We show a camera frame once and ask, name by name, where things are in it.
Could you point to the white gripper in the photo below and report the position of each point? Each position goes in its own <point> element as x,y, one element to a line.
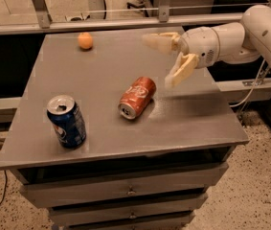
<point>199,46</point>

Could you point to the red coke can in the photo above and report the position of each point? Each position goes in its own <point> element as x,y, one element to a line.
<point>136,98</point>

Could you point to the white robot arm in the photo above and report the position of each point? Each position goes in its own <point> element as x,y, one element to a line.
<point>237,42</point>

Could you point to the blue pepsi can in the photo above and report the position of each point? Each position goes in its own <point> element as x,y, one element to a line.
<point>65,116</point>

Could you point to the orange fruit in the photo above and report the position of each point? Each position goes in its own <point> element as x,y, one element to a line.
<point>85,41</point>

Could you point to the grey drawer cabinet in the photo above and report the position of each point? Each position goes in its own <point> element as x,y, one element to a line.
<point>191,124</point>

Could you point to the middle grey drawer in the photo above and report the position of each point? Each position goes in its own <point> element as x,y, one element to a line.
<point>127,208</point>

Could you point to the grey drawer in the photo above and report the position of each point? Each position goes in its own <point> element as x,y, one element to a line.
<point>71,192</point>
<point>139,223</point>
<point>127,208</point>

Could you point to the top grey drawer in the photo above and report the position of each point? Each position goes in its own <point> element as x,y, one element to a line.
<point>71,192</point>

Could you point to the bottom grey drawer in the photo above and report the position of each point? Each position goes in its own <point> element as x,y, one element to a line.
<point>139,223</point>

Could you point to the grey metal rail frame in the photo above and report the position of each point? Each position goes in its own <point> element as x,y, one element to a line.
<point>18,17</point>

